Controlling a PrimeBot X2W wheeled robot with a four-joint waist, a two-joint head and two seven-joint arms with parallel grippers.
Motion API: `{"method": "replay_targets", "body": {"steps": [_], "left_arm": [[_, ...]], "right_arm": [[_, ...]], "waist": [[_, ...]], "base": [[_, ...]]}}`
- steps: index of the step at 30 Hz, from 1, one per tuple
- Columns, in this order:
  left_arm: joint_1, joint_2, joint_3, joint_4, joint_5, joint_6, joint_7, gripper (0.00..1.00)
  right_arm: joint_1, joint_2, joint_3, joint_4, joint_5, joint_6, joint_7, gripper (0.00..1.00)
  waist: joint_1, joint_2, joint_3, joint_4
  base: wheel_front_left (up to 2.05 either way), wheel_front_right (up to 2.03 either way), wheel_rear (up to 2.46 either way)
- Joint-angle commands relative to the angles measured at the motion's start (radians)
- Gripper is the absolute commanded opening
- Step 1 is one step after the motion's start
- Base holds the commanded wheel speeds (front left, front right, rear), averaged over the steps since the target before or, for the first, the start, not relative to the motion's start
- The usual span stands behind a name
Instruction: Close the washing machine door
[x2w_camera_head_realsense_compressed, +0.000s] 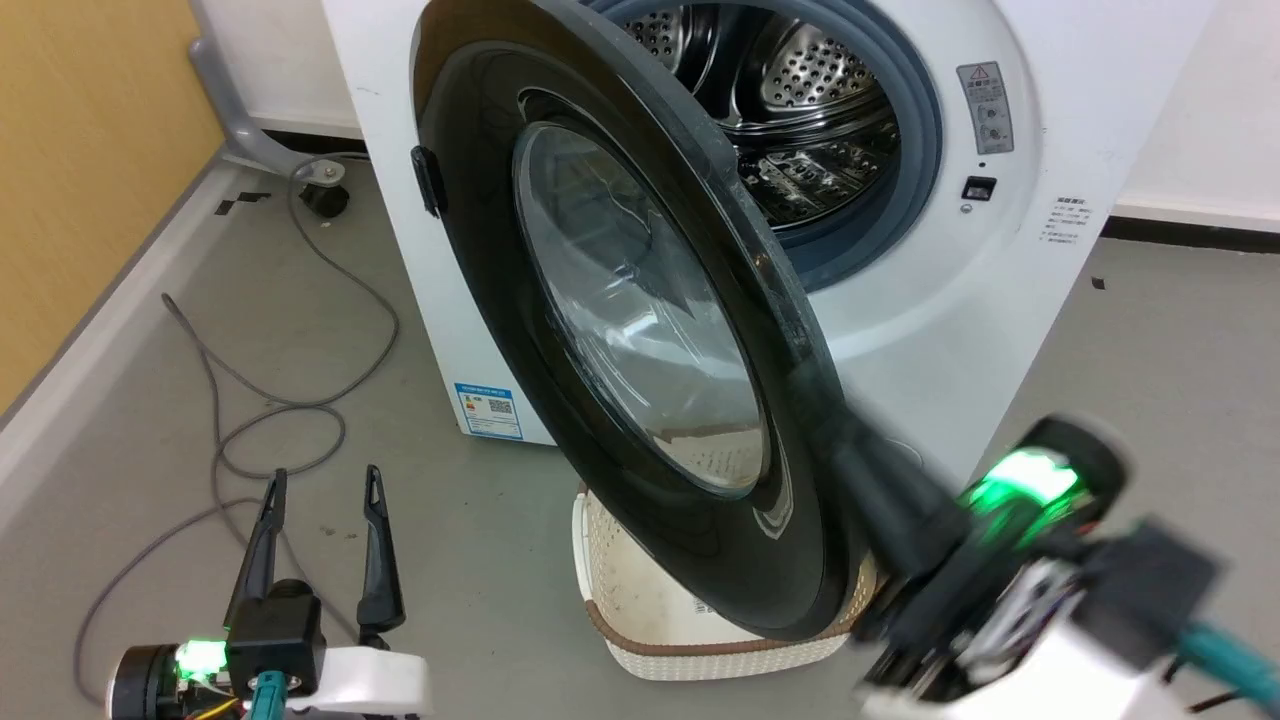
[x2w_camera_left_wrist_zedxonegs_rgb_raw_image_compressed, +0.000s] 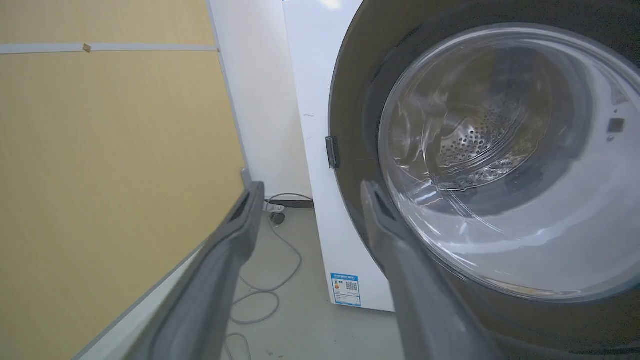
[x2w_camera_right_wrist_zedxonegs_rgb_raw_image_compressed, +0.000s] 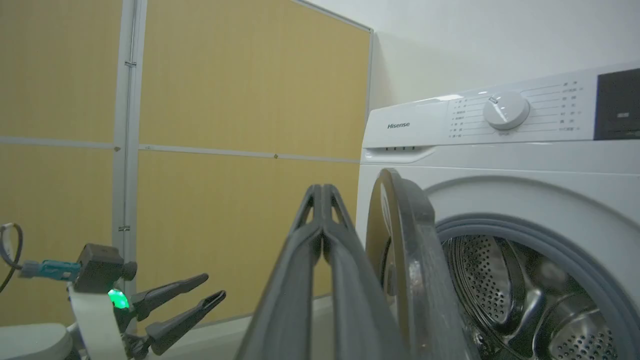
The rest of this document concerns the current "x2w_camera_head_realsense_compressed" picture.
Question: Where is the grey metal stand leg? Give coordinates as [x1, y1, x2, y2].
[188, 0, 306, 179]

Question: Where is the black caster wheel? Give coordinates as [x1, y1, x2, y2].
[299, 180, 352, 221]

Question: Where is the white front-load washing machine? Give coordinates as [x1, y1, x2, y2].
[320, 0, 1217, 483]

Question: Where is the grey rubber door gasket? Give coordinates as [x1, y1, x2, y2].
[588, 0, 947, 297]

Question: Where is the blue energy label sticker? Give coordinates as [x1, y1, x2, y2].
[454, 381, 525, 442]

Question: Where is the stainless steel perforated drum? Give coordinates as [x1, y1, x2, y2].
[620, 0, 902, 233]

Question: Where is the grey floor cable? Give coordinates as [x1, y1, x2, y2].
[73, 158, 402, 683]

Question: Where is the black round washer door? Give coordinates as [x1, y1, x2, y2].
[411, 0, 873, 642]

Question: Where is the white woven laundry basket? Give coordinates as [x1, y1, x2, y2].
[571, 484, 883, 684]

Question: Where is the grey warning sticker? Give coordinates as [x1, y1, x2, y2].
[956, 61, 1015, 157]

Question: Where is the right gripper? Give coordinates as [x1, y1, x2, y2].
[798, 363, 1185, 720]

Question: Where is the black door latch hook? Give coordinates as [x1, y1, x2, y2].
[411, 144, 447, 218]

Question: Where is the small printed text sticker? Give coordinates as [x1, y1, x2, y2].
[1039, 195, 1093, 247]

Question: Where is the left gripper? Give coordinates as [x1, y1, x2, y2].
[107, 464, 434, 720]

